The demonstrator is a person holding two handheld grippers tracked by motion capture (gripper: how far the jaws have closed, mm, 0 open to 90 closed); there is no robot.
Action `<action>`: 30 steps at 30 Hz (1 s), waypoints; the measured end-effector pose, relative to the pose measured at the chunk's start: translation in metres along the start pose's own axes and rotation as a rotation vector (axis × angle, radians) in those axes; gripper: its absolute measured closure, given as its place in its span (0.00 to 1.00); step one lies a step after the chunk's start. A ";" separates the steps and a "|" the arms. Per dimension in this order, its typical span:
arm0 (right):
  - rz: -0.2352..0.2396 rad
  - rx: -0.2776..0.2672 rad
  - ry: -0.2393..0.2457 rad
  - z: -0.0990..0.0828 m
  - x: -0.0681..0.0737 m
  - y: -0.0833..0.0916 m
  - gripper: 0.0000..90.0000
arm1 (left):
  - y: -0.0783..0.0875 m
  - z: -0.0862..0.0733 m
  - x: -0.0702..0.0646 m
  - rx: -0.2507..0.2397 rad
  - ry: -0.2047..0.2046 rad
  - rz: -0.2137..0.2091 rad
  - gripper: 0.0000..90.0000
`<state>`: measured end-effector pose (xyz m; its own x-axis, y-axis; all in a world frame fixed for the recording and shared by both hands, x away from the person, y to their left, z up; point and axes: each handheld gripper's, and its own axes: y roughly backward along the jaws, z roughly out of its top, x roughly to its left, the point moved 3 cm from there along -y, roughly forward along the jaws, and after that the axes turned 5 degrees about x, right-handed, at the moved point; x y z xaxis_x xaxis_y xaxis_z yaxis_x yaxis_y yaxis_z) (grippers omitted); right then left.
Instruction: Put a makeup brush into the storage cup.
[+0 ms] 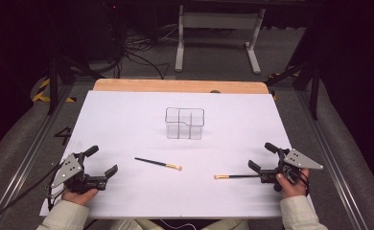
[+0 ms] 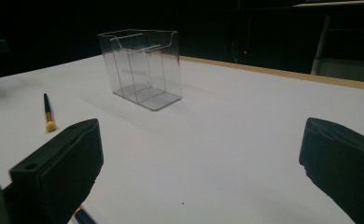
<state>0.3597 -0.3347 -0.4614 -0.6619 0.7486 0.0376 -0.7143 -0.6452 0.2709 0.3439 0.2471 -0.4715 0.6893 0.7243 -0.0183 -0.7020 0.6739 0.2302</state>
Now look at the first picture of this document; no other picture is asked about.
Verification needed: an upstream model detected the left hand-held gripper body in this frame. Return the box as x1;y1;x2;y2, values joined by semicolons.
50;152;109;195

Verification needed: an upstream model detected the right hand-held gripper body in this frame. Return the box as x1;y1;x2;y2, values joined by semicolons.
259;148;324;193

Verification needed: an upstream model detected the black makeup brush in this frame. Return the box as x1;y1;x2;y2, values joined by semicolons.
213;173;262;180
134;156;183;172

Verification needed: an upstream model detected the clear plastic organizer box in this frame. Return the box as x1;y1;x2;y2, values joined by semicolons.
164;106;206;141

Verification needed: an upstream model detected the person's right hand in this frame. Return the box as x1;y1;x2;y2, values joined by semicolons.
275;168;311;200

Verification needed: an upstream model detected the person's left hand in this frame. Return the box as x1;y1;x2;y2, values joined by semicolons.
61;188;99;206

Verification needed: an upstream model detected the black floor tape mark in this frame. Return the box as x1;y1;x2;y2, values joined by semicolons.
54;126;73;147

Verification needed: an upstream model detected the white table mat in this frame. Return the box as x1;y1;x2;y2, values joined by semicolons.
39;90;316;220

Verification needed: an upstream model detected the person's left leg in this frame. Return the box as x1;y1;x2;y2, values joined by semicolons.
109;218;164;230

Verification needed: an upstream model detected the black tripod stand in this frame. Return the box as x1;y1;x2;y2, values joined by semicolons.
265;60;321;121
46;52;106;116

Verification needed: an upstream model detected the yellow black hazard tape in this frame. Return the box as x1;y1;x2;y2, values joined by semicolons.
31;78;78;104

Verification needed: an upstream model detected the white metal stand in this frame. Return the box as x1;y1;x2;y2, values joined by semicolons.
175;4;267;75

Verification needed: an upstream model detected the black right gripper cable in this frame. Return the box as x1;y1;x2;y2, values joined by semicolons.
298;169;312;196

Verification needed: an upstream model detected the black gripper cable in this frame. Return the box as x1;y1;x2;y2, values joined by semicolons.
298;169;312;196
0;162;64;230

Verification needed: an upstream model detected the aluminium floor rail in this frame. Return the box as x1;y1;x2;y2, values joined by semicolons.
294;90;372;230
0;84;75;230

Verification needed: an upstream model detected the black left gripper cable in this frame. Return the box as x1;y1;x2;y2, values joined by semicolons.
0;162;64;230

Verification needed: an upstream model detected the thin white cable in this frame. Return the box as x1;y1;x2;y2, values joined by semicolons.
158;218;198;230

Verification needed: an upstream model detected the bundle of floor cables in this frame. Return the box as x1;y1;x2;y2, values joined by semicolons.
105;23;180;80

